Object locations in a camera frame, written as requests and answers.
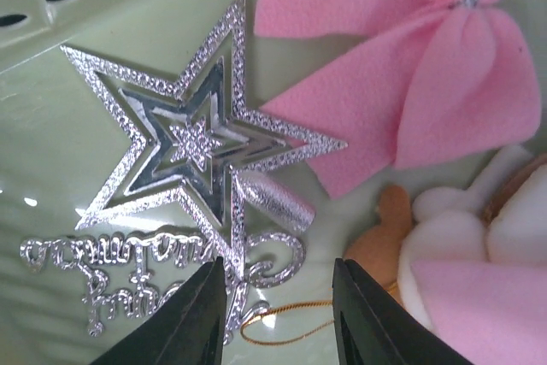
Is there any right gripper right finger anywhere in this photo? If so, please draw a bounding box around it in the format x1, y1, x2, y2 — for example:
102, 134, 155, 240
332, 258, 469, 365

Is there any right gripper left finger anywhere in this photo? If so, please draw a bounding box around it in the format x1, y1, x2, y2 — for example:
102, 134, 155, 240
93, 257, 226, 365

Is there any green plastic basket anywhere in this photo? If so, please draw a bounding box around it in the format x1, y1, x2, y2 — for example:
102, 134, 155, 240
1, 0, 546, 364

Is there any silver merry christmas sign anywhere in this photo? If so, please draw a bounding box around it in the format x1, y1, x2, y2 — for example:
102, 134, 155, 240
19, 231, 305, 344

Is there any silver star tree topper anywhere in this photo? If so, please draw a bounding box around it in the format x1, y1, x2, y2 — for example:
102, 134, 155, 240
59, 0, 350, 283

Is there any pink cone ornament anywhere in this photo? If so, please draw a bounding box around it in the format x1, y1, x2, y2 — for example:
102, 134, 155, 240
239, 144, 547, 365

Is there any pink star ornament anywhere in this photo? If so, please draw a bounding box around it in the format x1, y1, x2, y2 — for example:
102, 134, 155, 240
255, 0, 541, 197

